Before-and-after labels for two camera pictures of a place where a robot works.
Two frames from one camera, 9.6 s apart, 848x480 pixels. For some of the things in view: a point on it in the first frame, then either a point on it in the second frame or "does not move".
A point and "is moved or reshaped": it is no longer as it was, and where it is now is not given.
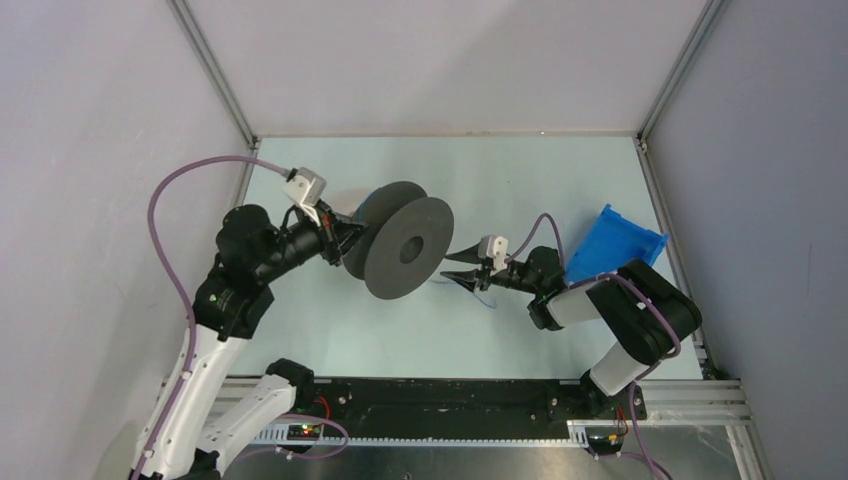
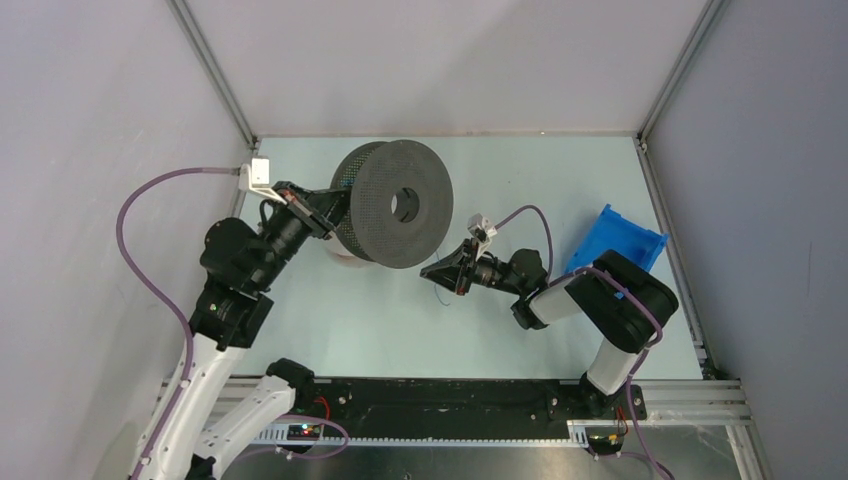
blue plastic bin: [611, 241] does not move
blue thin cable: [463, 285] is moved or reshaped
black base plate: [460, 408] does not move
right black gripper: [470, 277] does not move
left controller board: [303, 432] does not move
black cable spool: [405, 242] is moved or reshaped
